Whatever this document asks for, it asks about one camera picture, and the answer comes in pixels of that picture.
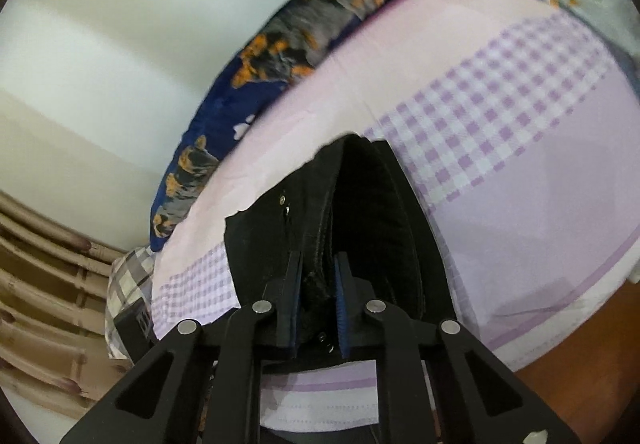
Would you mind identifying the bamboo rack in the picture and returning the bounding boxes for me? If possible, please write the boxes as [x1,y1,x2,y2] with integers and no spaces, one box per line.
[0,189,131,420]

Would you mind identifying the pink purple checked bed sheet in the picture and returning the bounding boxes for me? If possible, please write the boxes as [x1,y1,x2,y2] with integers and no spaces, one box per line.
[150,0,640,430]

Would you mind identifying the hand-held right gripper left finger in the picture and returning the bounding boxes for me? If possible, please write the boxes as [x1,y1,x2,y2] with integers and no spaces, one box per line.
[59,251,303,444]

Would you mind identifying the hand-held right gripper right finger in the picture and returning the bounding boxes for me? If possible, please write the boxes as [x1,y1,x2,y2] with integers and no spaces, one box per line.
[334,251,583,444]

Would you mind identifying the navy dog print blanket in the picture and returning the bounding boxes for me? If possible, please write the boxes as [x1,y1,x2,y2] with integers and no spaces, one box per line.
[149,0,416,252]

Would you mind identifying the black pants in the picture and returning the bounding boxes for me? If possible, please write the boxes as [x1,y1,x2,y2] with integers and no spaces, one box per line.
[223,134,478,367]

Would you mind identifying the grey plaid pillow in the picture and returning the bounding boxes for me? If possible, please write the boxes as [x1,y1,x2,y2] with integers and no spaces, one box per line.
[105,247,156,360]

